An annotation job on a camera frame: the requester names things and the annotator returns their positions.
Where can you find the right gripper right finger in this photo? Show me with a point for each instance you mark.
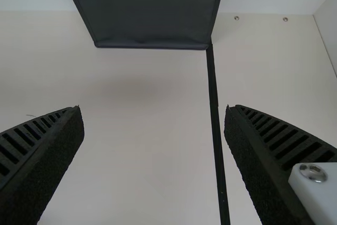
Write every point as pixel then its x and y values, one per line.
pixel 266 156

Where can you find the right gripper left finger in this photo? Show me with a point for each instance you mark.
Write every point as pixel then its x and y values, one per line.
pixel 44 156

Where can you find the black strip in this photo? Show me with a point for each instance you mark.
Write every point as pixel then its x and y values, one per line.
pixel 215 130

